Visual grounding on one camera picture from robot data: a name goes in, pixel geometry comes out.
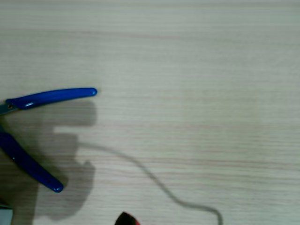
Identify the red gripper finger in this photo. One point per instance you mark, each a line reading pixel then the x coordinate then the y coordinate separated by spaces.
pixel 137 223
pixel 125 220

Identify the large plain white box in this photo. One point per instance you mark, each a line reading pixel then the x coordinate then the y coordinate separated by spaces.
pixel 4 215

